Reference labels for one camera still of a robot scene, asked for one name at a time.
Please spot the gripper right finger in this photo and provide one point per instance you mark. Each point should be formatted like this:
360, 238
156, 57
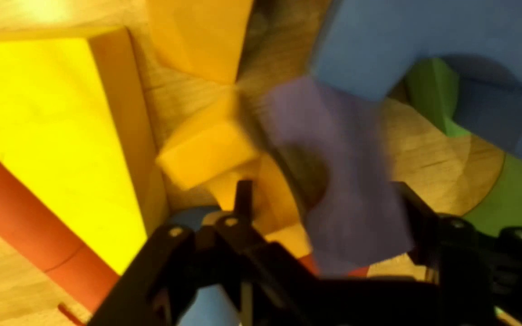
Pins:
478, 267

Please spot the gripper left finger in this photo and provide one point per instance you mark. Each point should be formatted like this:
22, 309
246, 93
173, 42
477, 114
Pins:
224, 253

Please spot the light blue wooden cylinder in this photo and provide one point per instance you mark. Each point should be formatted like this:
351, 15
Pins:
211, 310

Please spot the green wooden arch block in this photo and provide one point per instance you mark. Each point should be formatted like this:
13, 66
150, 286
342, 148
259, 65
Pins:
521, 194

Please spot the small yellow wooden block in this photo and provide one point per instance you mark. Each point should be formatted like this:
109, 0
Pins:
206, 149

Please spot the plain wooden half disc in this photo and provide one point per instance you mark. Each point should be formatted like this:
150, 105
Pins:
437, 163

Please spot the purple wooden block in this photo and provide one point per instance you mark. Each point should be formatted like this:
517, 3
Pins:
333, 149

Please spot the red wooden cylinder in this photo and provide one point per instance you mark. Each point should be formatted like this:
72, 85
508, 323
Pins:
12, 217

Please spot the large yellow wooden block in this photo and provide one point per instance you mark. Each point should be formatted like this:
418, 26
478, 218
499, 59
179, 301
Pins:
48, 127

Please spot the orange wooden block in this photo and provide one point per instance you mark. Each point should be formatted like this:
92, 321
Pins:
197, 36

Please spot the blue wooden arch block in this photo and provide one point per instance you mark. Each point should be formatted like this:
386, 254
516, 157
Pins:
406, 40

